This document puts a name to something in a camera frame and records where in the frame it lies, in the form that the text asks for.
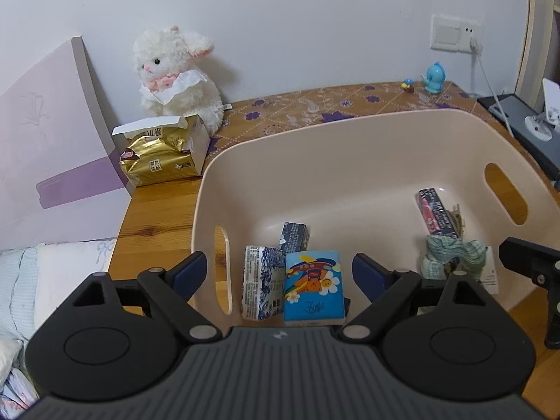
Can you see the blue cartoon tissue pack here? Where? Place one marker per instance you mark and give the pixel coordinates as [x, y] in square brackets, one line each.
[313, 288]

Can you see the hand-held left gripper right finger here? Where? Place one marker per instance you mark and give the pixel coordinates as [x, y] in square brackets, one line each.
[368, 273]

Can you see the small dark printed box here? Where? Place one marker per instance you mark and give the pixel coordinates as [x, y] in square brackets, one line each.
[294, 237]

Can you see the floral printed cloth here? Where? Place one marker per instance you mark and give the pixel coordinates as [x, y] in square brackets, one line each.
[15, 393]

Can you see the white quilted blanket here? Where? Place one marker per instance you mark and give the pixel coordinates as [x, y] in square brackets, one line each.
[17, 288]

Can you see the white box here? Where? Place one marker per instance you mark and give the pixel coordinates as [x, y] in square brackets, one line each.
[489, 271]

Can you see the grey laptop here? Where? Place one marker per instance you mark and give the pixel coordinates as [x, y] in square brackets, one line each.
[520, 116]

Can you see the blue toy figure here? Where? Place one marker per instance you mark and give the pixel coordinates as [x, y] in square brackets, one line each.
[434, 78]

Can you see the white plush lamb toy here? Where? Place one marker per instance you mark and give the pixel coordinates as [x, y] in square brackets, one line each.
[179, 57]

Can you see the pink purple bed headboard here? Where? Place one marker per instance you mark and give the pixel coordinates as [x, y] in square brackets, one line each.
[43, 140]

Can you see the brown floral table mat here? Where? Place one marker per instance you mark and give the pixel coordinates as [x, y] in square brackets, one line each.
[306, 105]

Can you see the tiny mushroom figure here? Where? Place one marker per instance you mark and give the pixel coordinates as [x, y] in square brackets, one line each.
[408, 85]

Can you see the green checked cloth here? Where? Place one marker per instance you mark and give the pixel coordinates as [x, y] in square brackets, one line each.
[455, 253]

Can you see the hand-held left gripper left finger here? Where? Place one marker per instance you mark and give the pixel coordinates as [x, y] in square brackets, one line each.
[191, 273]

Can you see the white pillow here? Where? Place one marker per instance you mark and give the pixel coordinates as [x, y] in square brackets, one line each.
[70, 275]

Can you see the black flat device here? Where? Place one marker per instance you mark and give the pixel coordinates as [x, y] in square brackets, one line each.
[549, 159]

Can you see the white wall switch socket panel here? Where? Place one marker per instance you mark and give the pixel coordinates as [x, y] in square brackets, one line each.
[450, 33]

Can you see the blue white patterned tissue pack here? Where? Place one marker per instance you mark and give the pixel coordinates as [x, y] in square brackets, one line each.
[262, 284]

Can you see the white phone stand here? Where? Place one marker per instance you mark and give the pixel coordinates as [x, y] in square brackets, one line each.
[547, 113]

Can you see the beige plastic storage bin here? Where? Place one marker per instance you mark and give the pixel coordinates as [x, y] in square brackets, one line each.
[350, 175]

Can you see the gold tissue box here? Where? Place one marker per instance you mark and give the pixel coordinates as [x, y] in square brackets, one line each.
[153, 162]

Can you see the beige shelf cabinet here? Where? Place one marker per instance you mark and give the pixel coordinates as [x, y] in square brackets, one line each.
[542, 17]

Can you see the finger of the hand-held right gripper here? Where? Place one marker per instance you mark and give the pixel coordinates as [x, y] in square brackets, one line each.
[529, 258]

